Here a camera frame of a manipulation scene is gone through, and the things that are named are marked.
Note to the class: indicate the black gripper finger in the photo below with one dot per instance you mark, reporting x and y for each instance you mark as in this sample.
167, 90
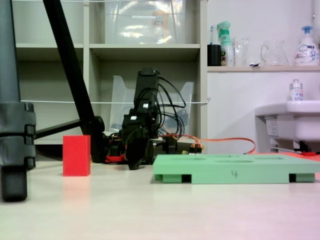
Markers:
141, 155
132, 158

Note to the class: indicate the red square block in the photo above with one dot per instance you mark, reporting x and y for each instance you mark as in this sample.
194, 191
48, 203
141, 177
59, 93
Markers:
76, 156

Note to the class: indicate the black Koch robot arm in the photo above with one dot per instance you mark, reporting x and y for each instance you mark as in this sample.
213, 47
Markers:
147, 85

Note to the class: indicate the red base clamp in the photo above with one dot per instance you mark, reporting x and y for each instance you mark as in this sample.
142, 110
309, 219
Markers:
115, 158

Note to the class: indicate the black clamp knob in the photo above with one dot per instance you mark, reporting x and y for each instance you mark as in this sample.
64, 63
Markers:
170, 145

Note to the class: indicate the clear plastic file holder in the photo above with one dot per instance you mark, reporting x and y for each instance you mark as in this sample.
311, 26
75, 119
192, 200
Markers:
120, 100

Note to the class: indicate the circuit board with connectors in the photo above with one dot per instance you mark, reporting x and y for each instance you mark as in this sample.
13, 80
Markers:
196, 149

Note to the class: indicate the black tripod brace bar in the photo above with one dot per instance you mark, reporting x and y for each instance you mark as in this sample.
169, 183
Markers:
57, 128

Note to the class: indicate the green shape sorter board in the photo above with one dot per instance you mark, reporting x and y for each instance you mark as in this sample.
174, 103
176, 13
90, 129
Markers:
225, 170

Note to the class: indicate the black tripod leg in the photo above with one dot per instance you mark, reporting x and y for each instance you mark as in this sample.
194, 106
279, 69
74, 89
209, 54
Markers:
75, 75
12, 150

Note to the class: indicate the clear plastic storage box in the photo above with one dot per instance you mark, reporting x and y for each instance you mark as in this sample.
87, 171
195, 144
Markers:
130, 30

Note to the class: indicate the black cup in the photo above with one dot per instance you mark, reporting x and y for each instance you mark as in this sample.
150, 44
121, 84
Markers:
214, 56

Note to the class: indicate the orange packet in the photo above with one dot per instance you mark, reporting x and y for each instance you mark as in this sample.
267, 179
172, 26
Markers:
160, 25

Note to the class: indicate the green spray bottle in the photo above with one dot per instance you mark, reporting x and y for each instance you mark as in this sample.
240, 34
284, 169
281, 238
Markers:
226, 47

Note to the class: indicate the blue toothbrush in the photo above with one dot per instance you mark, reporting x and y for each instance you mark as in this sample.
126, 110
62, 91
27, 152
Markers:
212, 35

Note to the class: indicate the glass beaker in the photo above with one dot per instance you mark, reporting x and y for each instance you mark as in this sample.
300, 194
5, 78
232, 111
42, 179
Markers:
241, 52

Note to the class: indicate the glass jug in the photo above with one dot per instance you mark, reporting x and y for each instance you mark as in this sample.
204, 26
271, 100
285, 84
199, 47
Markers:
275, 53

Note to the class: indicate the white sink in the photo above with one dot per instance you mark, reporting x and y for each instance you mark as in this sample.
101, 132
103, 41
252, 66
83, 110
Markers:
300, 120

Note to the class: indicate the clear sanitizer bottle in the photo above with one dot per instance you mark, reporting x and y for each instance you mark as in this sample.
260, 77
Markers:
296, 92

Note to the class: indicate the white foam soap bottle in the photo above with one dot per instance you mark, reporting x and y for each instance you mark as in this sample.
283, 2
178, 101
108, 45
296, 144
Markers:
306, 52

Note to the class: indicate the wooden wall shelf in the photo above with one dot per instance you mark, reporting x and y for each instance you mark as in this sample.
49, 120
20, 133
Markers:
250, 69

